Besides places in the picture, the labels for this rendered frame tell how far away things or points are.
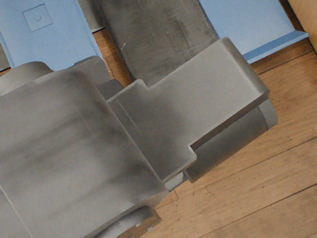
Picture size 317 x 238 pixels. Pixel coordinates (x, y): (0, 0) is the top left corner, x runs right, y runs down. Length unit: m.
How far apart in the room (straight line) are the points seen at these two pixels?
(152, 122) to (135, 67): 0.32
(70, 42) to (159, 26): 0.12
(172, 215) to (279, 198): 0.10
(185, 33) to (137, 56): 0.05
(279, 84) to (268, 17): 0.07
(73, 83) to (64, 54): 0.28
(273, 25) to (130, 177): 0.41
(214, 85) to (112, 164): 0.08
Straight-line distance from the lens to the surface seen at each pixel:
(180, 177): 0.34
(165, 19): 0.65
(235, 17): 0.64
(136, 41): 0.64
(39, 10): 0.57
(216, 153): 0.34
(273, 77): 0.65
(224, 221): 0.61
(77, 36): 0.56
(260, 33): 0.64
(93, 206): 0.25
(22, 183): 0.25
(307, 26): 0.66
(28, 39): 0.56
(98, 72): 0.42
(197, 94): 0.31
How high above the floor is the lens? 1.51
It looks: 75 degrees down
